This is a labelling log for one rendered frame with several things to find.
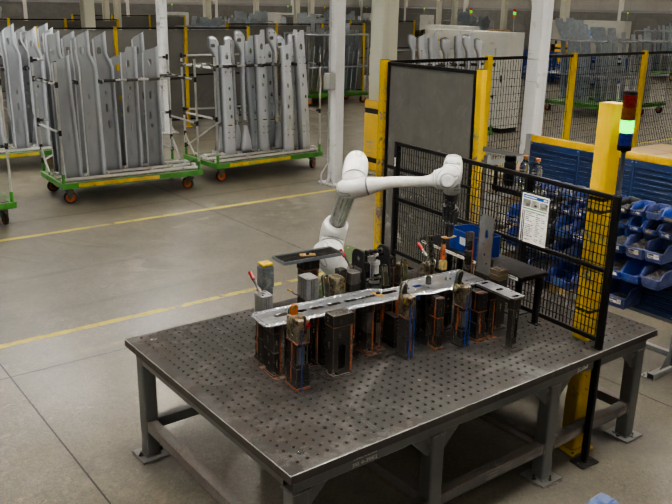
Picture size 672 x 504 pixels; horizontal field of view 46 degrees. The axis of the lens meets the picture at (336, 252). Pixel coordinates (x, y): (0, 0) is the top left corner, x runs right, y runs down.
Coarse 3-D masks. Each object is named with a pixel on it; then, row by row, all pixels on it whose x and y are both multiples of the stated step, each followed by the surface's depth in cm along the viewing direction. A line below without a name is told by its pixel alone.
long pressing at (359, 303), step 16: (448, 272) 450; (464, 272) 451; (416, 288) 424; (432, 288) 424; (448, 288) 426; (304, 304) 398; (320, 304) 399; (352, 304) 400; (368, 304) 401; (256, 320) 379; (272, 320) 378
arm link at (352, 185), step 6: (348, 174) 437; (354, 174) 435; (360, 174) 436; (342, 180) 437; (348, 180) 435; (354, 180) 433; (360, 180) 432; (336, 186) 438; (342, 186) 434; (348, 186) 433; (354, 186) 432; (360, 186) 431; (342, 192) 435; (348, 192) 434; (354, 192) 433; (360, 192) 432; (366, 192) 432
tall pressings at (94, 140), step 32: (64, 64) 968; (96, 64) 1008; (64, 96) 977; (96, 96) 994; (128, 96) 1065; (160, 96) 1064; (64, 128) 984; (96, 128) 1006; (128, 128) 1054; (160, 128) 1073; (64, 160) 991; (96, 160) 1014; (128, 160) 1062; (160, 160) 1085
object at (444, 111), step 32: (384, 64) 699; (416, 64) 669; (384, 96) 708; (416, 96) 676; (448, 96) 645; (480, 96) 613; (384, 128) 717; (416, 128) 682; (448, 128) 650; (480, 128) 621; (384, 160) 724; (416, 160) 690; (480, 160) 630; (384, 192) 732; (384, 224) 741; (416, 256) 713
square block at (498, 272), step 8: (496, 272) 437; (504, 272) 438; (496, 280) 438; (504, 280) 440; (496, 304) 442; (504, 304) 445; (496, 312) 444; (504, 312) 447; (496, 320) 445; (496, 328) 447
